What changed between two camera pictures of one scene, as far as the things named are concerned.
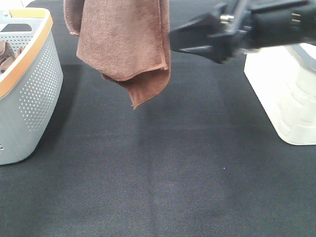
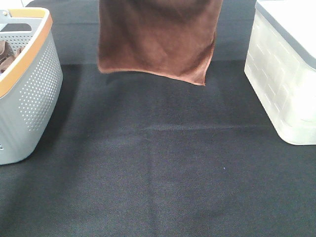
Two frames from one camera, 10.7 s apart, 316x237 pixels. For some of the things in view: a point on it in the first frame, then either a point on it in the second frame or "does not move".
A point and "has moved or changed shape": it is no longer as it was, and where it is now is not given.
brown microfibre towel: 127,41 has moved or changed shape
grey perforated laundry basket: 30,90 does not move
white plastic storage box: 284,79 does not move
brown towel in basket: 7,56 does not move
